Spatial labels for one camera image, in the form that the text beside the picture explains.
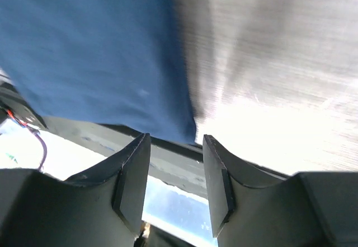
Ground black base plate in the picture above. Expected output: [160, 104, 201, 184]
[0, 81, 289, 197]

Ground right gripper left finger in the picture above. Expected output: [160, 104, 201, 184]
[66, 133, 151, 236]

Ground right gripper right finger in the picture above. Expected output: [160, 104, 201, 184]
[202, 134, 289, 238]

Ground dark blue t shirt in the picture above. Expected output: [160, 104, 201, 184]
[1, 0, 196, 144]

